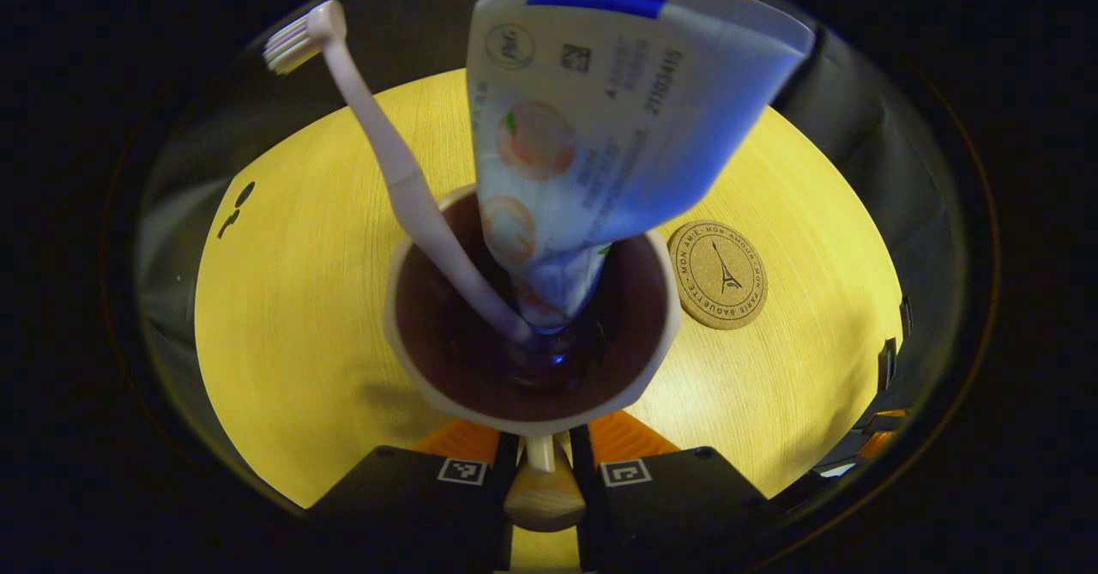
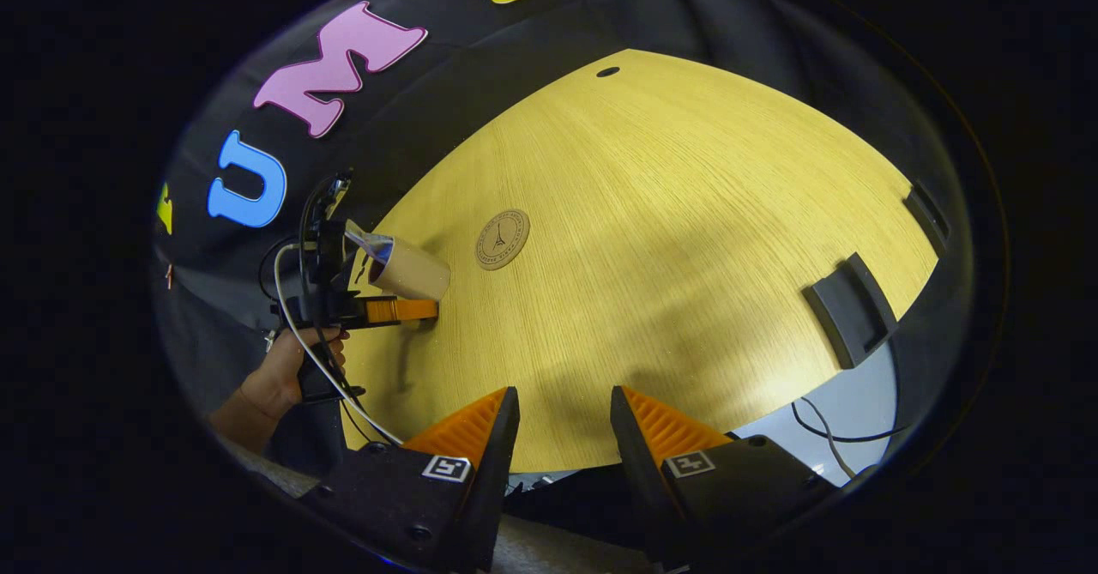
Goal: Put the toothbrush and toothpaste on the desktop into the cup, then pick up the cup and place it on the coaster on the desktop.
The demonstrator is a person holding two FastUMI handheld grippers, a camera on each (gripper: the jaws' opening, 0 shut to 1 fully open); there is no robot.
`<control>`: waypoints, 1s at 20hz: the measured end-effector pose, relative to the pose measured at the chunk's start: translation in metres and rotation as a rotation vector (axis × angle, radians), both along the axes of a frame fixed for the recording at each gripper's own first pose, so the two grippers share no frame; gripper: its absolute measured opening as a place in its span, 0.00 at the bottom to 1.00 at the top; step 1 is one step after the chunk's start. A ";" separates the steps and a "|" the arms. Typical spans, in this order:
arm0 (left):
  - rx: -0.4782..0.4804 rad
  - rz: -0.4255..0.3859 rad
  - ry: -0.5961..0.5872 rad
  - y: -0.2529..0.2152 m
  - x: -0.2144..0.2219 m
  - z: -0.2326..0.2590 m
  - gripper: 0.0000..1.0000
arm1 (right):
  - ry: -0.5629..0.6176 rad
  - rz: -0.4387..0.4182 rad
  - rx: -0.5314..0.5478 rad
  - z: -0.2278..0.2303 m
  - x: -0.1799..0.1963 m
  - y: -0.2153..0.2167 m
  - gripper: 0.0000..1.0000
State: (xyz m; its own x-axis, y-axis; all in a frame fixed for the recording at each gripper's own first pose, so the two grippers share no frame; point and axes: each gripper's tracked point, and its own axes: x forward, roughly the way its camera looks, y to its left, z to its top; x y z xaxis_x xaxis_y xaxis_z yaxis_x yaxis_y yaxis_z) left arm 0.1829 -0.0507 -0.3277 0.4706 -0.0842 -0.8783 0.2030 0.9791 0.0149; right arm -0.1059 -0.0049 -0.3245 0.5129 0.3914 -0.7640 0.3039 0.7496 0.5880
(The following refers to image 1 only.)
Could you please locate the white toothpaste tube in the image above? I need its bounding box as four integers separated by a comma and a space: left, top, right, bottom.
465, 0, 817, 335

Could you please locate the round cork coaster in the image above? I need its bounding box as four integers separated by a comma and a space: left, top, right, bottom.
667, 219, 769, 331

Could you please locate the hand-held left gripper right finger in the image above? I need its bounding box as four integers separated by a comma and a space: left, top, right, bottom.
569, 409, 773, 574

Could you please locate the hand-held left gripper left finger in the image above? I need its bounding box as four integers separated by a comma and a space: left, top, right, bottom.
305, 420, 522, 574

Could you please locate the wooden desktop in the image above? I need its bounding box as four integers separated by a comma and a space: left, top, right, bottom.
194, 68, 904, 571

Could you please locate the pale pink toothbrush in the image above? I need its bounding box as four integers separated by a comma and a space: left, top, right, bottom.
262, 0, 538, 348

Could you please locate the beige cup with wooden handle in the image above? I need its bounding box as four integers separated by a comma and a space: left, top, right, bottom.
383, 183, 684, 534

